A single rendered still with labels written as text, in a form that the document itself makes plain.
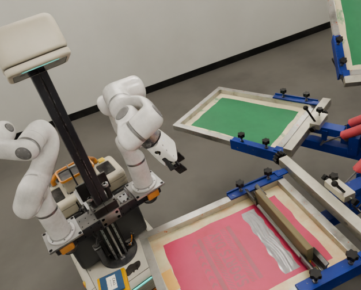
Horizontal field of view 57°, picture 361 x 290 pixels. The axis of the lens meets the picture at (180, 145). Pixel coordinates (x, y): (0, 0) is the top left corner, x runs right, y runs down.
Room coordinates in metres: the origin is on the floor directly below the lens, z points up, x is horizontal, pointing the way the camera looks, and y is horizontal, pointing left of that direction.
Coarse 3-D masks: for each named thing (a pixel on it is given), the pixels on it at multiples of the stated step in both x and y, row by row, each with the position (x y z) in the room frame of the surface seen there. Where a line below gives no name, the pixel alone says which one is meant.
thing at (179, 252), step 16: (256, 208) 1.09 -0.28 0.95; (208, 224) 1.07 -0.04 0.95; (224, 224) 1.04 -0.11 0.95; (240, 224) 1.02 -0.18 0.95; (176, 240) 1.02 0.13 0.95; (192, 240) 1.00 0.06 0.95; (240, 240) 0.93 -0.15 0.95; (256, 240) 0.91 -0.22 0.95; (176, 256) 0.94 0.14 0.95; (192, 256) 0.92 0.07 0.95; (176, 272) 0.86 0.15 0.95; (192, 272) 0.84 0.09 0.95
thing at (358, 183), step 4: (352, 180) 1.03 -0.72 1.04; (356, 180) 1.03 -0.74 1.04; (360, 180) 1.02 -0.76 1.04; (348, 184) 1.01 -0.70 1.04; (352, 184) 1.01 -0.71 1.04; (356, 184) 1.00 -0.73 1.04; (360, 184) 1.00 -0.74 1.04; (352, 188) 0.99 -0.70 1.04; (356, 188) 0.98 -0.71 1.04; (360, 188) 0.98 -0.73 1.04; (356, 192) 0.97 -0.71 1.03; (360, 192) 0.98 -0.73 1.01; (340, 200) 0.95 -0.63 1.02
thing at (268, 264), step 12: (300, 228) 0.91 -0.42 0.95; (312, 240) 0.84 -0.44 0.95; (252, 252) 0.86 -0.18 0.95; (264, 252) 0.84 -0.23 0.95; (324, 252) 0.77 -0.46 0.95; (264, 264) 0.79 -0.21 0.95; (276, 264) 0.78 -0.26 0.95; (300, 264) 0.75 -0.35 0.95; (312, 264) 0.74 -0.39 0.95; (192, 276) 0.82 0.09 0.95; (204, 276) 0.80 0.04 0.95; (276, 276) 0.72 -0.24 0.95; (288, 276) 0.71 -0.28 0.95; (180, 288) 0.78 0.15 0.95; (192, 288) 0.77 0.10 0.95; (204, 288) 0.75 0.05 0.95; (240, 288) 0.71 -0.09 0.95; (252, 288) 0.70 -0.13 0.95; (264, 288) 0.69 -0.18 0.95
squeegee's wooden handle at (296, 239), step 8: (256, 192) 1.09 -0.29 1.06; (264, 200) 1.03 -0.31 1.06; (264, 208) 1.03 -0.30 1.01; (272, 208) 0.97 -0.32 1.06; (272, 216) 0.96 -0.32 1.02; (280, 216) 0.92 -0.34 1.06; (280, 224) 0.90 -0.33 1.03; (288, 224) 0.87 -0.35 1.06; (288, 232) 0.85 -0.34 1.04; (296, 232) 0.82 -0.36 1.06; (296, 240) 0.80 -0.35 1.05; (304, 240) 0.78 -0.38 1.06; (304, 248) 0.75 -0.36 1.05; (312, 248) 0.74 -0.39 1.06; (312, 256) 0.74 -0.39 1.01
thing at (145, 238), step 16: (288, 192) 1.11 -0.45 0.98; (208, 208) 1.13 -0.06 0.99; (224, 208) 1.14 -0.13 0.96; (304, 208) 0.99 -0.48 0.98; (176, 224) 1.09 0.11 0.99; (320, 224) 0.89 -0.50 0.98; (144, 240) 1.04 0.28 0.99; (336, 240) 0.79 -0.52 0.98; (160, 272) 0.85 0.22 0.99; (160, 288) 0.78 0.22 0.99
